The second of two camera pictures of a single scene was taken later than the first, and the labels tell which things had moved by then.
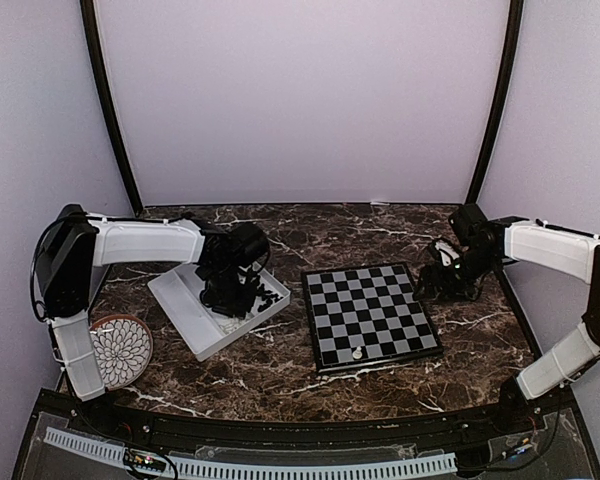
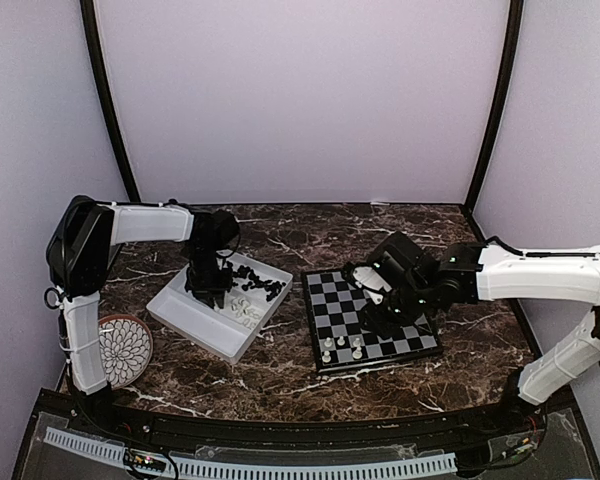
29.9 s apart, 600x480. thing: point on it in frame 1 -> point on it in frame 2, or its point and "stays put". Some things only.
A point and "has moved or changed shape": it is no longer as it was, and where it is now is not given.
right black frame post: x=514 y=25 stays put
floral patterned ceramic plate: x=123 y=349 stays put
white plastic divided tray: x=203 y=329 has moved or changed shape
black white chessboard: x=365 y=315 stays put
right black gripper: x=427 y=275 -> x=380 y=326
